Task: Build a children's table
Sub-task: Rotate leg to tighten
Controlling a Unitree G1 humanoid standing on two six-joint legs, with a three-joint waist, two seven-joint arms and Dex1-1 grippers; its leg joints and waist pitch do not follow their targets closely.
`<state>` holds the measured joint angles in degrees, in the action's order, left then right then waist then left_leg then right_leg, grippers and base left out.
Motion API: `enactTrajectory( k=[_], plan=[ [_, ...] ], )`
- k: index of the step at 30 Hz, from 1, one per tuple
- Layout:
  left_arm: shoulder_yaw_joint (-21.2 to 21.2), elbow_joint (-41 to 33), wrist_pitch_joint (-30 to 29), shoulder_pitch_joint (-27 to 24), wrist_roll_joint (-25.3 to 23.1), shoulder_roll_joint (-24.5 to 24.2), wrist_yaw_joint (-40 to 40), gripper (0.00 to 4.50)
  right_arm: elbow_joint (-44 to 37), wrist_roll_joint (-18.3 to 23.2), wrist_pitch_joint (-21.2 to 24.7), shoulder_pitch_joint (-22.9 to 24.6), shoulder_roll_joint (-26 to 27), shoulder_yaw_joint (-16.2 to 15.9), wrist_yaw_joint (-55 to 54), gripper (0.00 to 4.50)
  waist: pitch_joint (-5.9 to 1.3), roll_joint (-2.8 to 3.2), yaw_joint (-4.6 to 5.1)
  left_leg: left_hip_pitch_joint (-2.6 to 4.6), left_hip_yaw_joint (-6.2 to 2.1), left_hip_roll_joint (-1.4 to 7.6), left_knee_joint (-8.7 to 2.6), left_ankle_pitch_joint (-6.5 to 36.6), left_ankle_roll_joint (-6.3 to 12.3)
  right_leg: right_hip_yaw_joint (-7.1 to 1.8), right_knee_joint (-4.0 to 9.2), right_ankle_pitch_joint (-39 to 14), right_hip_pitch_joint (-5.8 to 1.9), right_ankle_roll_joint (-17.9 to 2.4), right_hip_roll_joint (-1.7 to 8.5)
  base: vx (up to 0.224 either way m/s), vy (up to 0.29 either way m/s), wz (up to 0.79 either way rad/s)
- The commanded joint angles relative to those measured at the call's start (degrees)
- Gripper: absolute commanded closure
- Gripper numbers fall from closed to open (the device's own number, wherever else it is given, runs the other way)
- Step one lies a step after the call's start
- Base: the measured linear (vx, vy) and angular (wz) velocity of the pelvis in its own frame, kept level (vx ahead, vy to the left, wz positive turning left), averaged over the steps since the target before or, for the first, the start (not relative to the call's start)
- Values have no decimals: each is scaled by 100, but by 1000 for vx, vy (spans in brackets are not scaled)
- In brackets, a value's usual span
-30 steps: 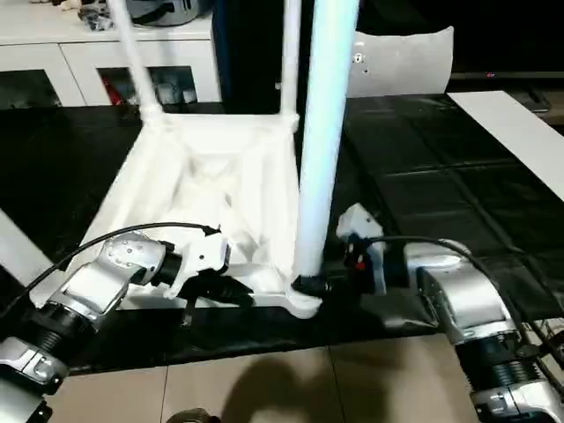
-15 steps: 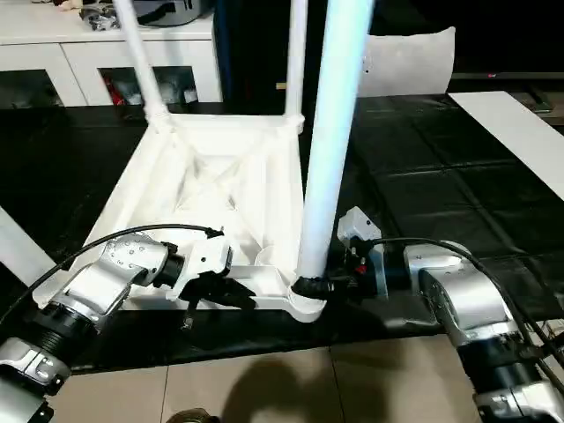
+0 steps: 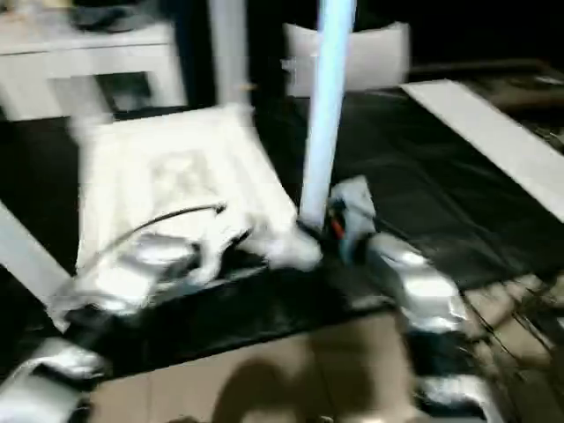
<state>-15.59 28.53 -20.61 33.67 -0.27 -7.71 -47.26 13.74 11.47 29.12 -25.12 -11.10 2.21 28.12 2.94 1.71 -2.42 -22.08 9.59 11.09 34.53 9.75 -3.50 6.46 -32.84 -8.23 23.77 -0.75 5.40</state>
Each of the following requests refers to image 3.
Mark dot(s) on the white glass-door cabinet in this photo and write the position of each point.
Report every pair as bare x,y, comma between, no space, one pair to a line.
88,48

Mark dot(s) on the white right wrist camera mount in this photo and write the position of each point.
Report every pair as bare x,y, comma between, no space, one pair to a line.
352,194

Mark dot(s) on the grey cushion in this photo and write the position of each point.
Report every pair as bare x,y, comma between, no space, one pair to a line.
379,57

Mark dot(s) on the grey helmet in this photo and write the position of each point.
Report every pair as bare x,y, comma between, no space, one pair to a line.
106,20

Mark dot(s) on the white flat board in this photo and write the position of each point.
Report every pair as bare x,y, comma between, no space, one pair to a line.
484,128

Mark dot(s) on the white plastic table leg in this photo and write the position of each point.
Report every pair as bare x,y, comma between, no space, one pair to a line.
26,255
94,115
229,53
326,110

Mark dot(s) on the black work mat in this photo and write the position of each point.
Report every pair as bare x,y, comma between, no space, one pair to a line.
418,176

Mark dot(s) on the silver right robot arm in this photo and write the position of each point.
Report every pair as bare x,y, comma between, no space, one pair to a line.
423,286

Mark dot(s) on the small yellow label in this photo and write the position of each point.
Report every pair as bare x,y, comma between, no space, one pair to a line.
249,87

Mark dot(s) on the white plastic table top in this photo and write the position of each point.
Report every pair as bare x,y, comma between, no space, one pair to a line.
132,145

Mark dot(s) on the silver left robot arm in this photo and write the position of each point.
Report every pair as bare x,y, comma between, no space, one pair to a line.
123,282

